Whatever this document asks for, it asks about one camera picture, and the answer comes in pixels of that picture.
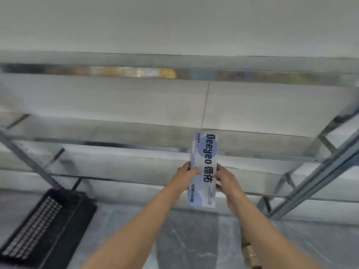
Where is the person's left hand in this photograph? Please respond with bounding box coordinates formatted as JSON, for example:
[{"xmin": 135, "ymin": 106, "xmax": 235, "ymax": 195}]
[{"xmin": 167, "ymin": 161, "xmax": 202, "ymax": 195}]

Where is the person's right hand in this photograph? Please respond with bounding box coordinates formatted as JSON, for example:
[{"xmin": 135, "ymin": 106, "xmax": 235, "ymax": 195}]
[{"xmin": 215, "ymin": 164, "xmax": 242, "ymax": 206}]

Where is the white blue-dotted wipes pack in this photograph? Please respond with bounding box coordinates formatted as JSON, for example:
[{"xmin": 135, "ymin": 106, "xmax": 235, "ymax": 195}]
[{"xmin": 187, "ymin": 132, "xmax": 220, "ymax": 210}]

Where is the person's right forearm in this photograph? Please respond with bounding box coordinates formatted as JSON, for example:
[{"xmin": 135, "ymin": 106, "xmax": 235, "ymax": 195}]
[{"xmin": 226, "ymin": 191, "xmax": 322, "ymax": 269}]

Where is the person's left forearm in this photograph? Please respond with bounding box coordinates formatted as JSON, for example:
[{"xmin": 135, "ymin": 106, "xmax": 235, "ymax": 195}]
[{"xmin": 80, "ymin": 183, "xmax": 183, "ymax": 269}]

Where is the grey metal shelving rack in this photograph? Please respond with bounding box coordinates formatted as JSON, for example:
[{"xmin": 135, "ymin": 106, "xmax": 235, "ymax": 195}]
[{"xmin": 0, "ymin": 51, "xmax": 359, "ymax": 220}]

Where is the brown cardboard box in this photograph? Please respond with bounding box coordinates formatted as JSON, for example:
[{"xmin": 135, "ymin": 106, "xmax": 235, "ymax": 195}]
[{"xmin": 242, "ymin": 242, "xmax": 264, "ymax": 269}]

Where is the black plastic crate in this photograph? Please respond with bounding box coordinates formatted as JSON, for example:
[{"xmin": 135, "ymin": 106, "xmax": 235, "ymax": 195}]
[{"xmin": 0, "ymin": 188, "xmax": 97, "ymax": 269}]

